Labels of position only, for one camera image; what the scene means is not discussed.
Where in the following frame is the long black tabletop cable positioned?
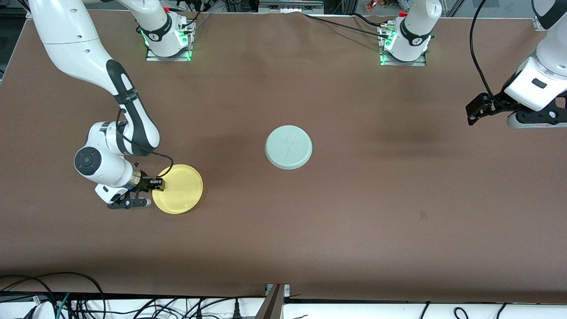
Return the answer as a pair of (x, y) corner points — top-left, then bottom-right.
(302, 12), (392, 38)

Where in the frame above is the short black tabletop cable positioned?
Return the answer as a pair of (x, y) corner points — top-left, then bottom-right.
(352, 12), (390, 28)

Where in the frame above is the aluminium frame rail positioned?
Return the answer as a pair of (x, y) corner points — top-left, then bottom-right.
(259, 0), (325, 14)

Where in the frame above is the black base connector cable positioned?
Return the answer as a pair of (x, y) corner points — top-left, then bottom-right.
(179, 10), (203, 31)

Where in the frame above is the yellow round plate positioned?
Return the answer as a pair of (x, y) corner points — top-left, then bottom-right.
(152, 164), (204, 214)

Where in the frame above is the pale green round plate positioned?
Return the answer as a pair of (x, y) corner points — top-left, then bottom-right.
(265, 125), (313, 170)

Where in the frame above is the teal cable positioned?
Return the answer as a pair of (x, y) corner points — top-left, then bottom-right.
(55, 292), (71, 319)

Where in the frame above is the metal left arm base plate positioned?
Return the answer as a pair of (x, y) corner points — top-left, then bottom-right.
(379, 24), (427, 67)

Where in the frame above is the aluminium profile beam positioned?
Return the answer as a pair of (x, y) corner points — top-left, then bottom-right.
(254, 284), (291, 319)

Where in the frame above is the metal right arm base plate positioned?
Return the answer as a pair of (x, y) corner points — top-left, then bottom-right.
(146, 20), (196, 62)

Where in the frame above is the brown table cover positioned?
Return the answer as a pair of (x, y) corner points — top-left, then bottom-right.
(0, 9), (567, 298)

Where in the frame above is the black looping floor cable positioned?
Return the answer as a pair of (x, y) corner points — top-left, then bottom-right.
(0, 272), (106, 319)

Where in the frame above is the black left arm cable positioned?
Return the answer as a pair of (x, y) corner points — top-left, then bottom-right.
(470, 0), (502, 106)

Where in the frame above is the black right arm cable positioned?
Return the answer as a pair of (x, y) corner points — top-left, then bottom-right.
(116, 109), (174, 179)

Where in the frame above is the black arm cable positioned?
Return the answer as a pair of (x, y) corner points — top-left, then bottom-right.
(116, 109), (174, 179)
(470, 0), (502, 106)

